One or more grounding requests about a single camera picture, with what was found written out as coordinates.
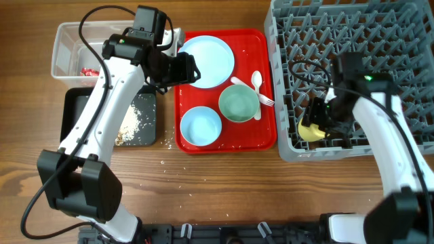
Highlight grey dishwasher rack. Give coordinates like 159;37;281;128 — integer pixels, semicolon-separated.
264;1;433;162

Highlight red snack wrapper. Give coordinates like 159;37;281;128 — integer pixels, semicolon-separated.
80;68;100;77

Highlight light blue plate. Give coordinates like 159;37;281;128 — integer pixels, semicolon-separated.
179;35;235;89

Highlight white plastic fork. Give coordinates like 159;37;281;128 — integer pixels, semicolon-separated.
230;77;275;106

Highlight light blue small bowl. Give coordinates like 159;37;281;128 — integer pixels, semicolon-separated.
180;106;222;146

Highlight white plastic spoon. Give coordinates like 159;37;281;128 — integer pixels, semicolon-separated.
251;70;262;121

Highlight black food waste tray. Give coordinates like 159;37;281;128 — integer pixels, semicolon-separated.
60;87;157;146

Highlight food scraps with rice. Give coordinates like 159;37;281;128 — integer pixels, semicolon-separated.
115;105;141;146

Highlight clear plastic waste bin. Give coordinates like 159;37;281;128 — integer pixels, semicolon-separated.
51;20;133;88

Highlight green bowl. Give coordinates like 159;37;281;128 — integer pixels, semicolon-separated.
218;85;260;123

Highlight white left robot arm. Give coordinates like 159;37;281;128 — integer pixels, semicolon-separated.
37;5;201;243

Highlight red serving tray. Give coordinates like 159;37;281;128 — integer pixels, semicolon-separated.
174;29;277;154

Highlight yellow plastic cup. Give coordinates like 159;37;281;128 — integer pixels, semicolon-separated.
298;119;326;142

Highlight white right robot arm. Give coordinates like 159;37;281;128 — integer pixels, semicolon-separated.
298;52;433;243

